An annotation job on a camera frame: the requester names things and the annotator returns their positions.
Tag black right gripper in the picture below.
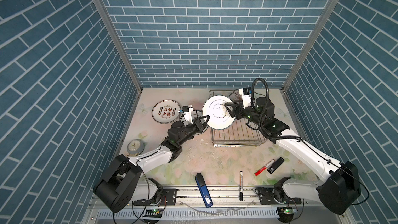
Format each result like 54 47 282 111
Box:
224 99 264 128

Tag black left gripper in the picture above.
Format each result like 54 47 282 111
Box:
176 116 210 147

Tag white plate red chinese characters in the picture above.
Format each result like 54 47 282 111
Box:
151 100 181 124

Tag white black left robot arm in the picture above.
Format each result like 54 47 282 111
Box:
93 115 210 213

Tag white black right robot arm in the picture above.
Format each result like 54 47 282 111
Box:
225 103 361 215

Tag blue stapler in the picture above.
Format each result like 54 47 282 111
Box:
195 173 213 208

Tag red white marker pen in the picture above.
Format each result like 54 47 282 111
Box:
255 159 275 176

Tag black white marker pen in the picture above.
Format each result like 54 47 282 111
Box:
239 171 244 201

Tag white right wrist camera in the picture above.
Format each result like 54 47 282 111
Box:
239 87 252 109

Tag steel wire dish rack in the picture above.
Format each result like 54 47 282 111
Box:
209 89 266 147

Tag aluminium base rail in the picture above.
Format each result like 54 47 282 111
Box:
90 184 346 222

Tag aluminium corner post right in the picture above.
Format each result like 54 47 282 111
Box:
282 0 339 92

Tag aluminium corner post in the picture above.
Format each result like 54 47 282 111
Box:
282 0 339 92
92 0 142 93

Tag aluminium corner post left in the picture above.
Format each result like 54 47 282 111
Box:
92 0 142 93

